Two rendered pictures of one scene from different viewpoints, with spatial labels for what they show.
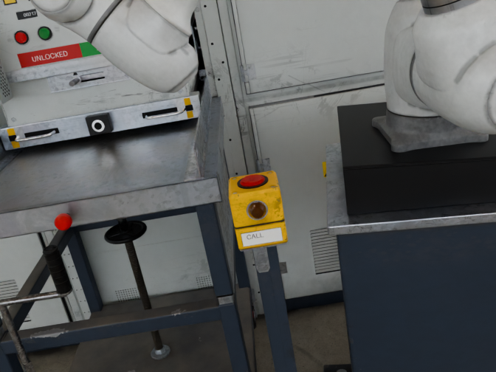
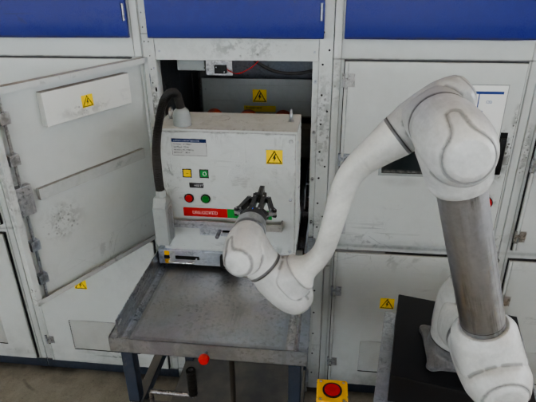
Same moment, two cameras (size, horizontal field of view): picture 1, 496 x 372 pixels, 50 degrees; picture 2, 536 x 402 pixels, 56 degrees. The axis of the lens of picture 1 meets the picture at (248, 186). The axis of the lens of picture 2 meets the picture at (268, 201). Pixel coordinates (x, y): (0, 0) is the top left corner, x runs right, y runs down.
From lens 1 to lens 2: 0.70 m
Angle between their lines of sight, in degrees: 6
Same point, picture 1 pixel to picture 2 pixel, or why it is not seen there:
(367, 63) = (431, 240)
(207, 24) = (317, 190)
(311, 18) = (395, 202)
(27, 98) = (183, 234)
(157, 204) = (265, 358)
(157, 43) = (292, 294)
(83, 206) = (217, 349)
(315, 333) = not seen: outside the picture
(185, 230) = not seen: hidden behind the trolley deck
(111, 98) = not seen: hidden behind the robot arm
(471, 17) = (484, 348)
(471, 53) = (480, 368)
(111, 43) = (264, 288)
